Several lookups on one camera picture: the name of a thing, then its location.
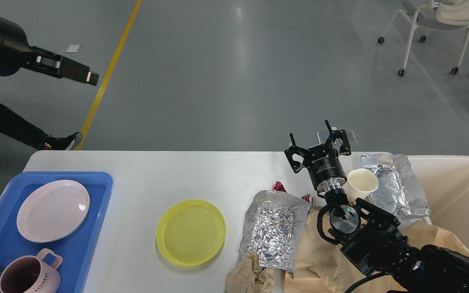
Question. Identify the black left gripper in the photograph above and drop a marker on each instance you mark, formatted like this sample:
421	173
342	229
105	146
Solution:
15	52

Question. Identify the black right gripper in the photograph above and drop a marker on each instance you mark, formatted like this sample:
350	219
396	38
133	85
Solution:
321	161

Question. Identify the large brown paper sheet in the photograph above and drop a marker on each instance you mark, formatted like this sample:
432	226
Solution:
320	267

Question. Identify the yellow plastic plate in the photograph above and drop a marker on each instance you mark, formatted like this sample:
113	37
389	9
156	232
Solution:
190	233

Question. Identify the pink ribbed mug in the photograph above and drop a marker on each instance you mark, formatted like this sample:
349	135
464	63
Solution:
32	274

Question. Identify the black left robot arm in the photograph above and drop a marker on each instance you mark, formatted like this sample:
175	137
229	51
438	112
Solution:
16	53

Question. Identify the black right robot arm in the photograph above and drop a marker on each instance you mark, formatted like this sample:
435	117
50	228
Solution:
369	236

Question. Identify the white paper cup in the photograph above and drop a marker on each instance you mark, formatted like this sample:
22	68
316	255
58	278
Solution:
360	183

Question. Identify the red foil wrapper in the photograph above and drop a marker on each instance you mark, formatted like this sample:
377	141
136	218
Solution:
278	186

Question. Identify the person in brown sweater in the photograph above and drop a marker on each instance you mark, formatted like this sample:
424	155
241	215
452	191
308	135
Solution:
18	128

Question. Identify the large crumpled foil bag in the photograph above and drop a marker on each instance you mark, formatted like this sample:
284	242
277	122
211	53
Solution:
273	226

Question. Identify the silver foil bag right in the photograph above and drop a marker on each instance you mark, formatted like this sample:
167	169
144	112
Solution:
400	191

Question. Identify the beige plastic bin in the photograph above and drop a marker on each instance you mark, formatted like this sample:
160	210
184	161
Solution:
445	181

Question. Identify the crumpled brown paper ball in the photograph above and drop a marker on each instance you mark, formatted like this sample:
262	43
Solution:
247	276

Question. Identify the white round plate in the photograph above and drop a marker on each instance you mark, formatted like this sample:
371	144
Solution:
53	211

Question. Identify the white rolling chair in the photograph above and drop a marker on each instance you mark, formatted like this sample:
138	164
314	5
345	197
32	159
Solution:
432	15

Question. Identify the blue plastic tray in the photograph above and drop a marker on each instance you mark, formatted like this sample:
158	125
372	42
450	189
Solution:
76	249

